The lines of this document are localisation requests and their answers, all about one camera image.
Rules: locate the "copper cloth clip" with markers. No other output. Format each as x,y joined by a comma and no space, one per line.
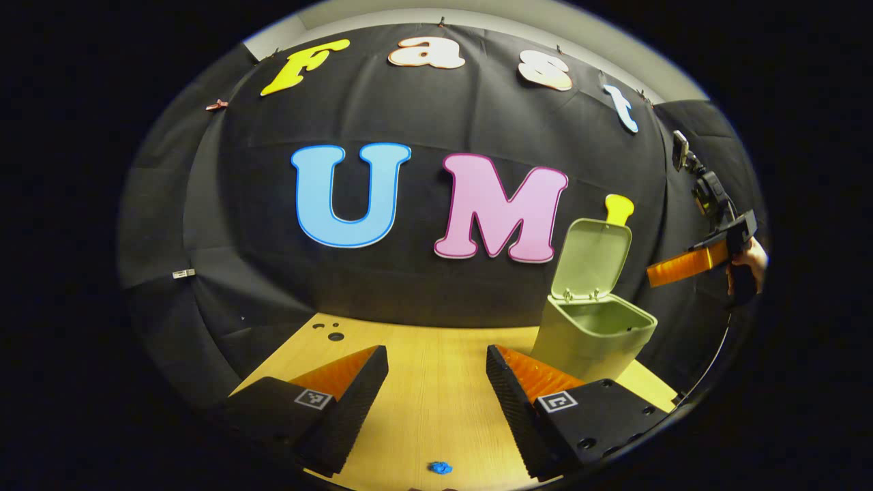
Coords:
217,105

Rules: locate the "small white tag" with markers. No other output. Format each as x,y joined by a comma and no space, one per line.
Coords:
183,273

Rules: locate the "wooden desktop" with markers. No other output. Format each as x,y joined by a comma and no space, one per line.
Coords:
436,382

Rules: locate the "green desktop garbage bin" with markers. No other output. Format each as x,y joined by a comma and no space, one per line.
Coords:
586,341

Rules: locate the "black backdrop cloth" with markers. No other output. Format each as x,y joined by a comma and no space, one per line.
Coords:
409,273

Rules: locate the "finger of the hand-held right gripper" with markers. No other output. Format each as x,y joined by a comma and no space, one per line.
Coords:
682,266

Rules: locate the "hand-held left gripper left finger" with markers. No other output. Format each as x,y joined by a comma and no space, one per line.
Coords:
348,416

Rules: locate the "blue paper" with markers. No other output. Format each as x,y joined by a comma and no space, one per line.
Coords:
440,468

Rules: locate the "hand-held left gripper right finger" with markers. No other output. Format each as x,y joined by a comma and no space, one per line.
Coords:
511,416

